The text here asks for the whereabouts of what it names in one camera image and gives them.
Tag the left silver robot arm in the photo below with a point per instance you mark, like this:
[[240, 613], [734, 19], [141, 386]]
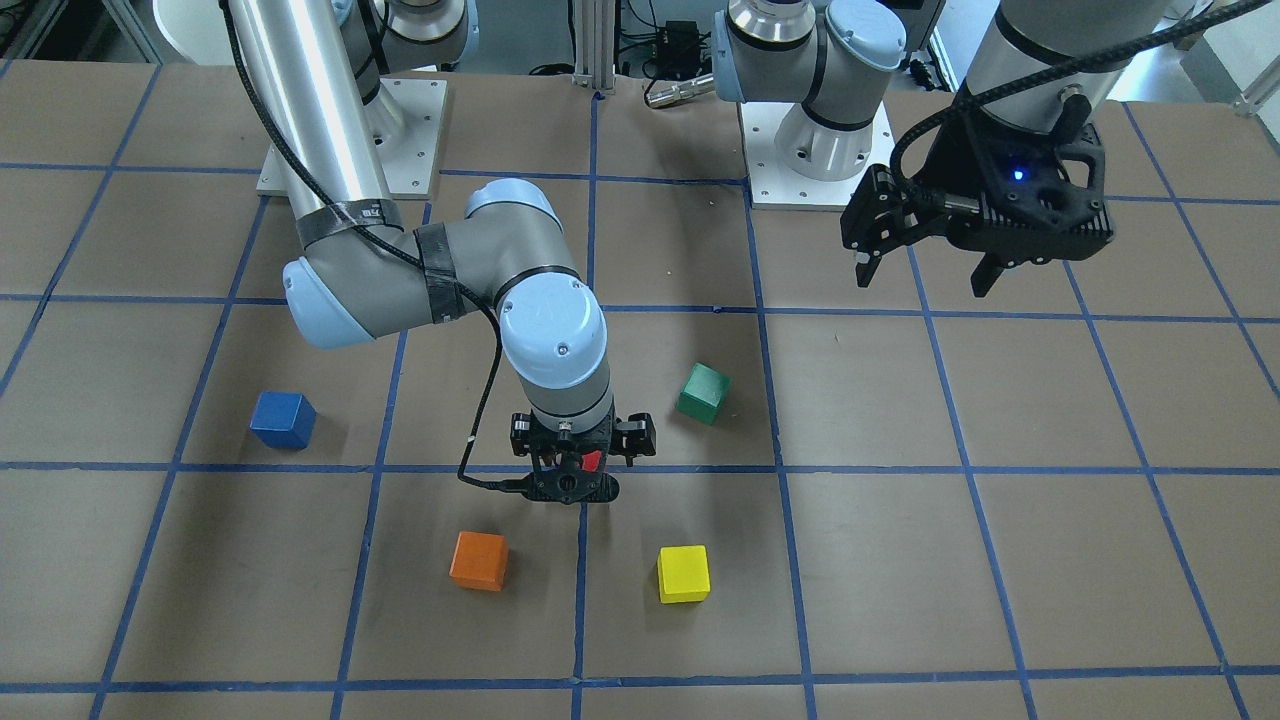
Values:
[[1041, 66]]

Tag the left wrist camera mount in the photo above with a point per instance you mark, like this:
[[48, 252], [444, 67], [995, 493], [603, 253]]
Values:
[[1041, 198]]

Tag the green wooden block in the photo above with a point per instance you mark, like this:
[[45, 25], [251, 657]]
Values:
[[703, 394]]

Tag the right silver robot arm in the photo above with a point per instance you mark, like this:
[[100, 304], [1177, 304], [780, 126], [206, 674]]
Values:
[[362, 275]]

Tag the orange wooden block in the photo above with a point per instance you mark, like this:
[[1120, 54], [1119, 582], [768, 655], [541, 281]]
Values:
[[480, 561]]

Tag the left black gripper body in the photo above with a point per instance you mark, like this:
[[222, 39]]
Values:
[[955, 165]]

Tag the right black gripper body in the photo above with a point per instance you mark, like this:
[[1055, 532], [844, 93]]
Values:
[[634, 439]]

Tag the blue wooden block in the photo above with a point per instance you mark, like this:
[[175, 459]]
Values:
[[283, 420]]

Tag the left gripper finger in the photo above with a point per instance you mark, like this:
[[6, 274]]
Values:
[[987, 272], [867, 264]]

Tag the aluminium frame post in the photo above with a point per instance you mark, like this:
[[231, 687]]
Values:
[[594, 44]]

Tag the yellow wooden block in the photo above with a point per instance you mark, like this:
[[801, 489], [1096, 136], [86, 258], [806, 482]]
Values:
[[683, 574]]

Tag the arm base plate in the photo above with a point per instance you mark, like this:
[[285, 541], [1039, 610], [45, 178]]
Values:
[[405, 122], [795, 163]]

